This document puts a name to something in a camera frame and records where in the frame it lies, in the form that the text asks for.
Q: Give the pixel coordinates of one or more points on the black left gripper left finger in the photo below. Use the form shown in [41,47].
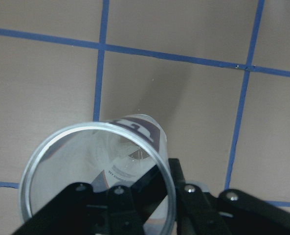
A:
[79,210]

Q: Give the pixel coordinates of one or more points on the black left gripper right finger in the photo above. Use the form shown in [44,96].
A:
[233,212]

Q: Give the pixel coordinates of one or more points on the white tennis ball can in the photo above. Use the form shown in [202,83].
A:
[104,154]

